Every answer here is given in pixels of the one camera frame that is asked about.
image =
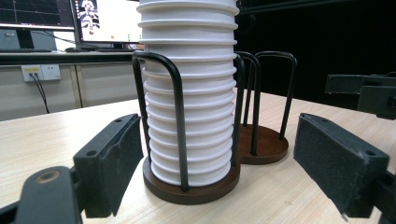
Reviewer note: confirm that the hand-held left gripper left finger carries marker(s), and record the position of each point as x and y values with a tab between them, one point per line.
106	168

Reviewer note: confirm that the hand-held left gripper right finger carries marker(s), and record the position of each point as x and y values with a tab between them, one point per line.
339	165

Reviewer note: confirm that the stack of white paper cups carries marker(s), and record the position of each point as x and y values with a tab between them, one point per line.
190	102

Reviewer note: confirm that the black curtain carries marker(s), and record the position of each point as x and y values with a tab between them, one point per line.
327	37

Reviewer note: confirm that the dark long desk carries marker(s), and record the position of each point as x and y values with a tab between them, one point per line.
62	58

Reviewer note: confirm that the black keyboard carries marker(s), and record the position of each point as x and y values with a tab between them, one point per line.
25	50

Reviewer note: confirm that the bright-screen computer monitor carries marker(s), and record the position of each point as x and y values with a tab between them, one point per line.
115	21

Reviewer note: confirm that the dark-screen computer monitor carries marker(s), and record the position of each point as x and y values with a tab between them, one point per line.
34	12

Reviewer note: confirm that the white wall socket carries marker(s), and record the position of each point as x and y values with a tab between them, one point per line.
42	72

